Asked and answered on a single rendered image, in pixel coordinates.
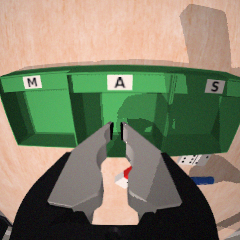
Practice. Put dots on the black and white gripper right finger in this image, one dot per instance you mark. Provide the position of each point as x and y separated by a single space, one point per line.
157 184

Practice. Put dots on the red and white eraser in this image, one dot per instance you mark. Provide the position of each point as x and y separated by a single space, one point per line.
122 178

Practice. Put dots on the white domino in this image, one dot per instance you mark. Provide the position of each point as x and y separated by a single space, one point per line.
197 160

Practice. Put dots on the blue battery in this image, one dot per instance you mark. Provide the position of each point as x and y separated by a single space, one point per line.
203 180

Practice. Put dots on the green three-compartment bin rack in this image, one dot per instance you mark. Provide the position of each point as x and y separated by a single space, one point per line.
39 109

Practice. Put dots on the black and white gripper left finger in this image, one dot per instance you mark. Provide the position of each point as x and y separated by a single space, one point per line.
73 183

